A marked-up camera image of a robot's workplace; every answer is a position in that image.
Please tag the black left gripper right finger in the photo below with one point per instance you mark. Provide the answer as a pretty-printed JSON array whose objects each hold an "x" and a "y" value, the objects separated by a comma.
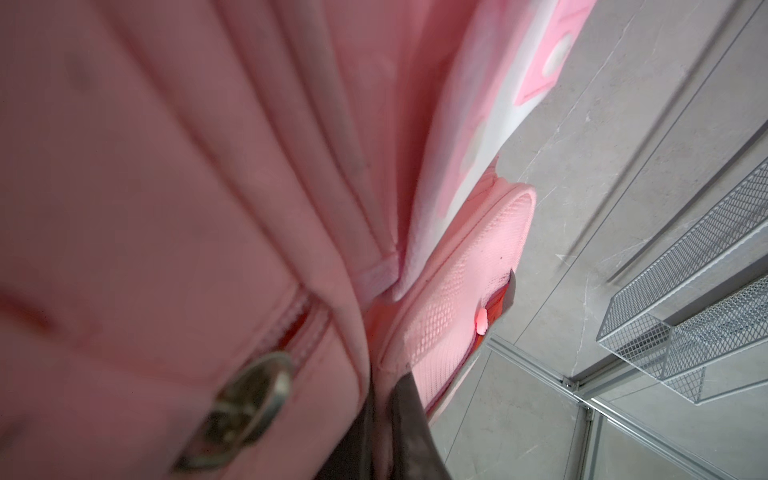
[{"x": 415, "y": 455}]

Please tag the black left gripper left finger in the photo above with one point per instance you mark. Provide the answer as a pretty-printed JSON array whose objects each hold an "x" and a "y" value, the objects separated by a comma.
[{"x": 352, "y": 457}]

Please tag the pink student backpack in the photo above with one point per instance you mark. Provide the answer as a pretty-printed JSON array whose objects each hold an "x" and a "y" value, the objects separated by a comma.
[{"x": 223, "y": 221}]

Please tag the white wire mesh basket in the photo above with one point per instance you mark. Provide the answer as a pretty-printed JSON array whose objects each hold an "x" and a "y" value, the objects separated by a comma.
[{"x": 688, "y": 319}]

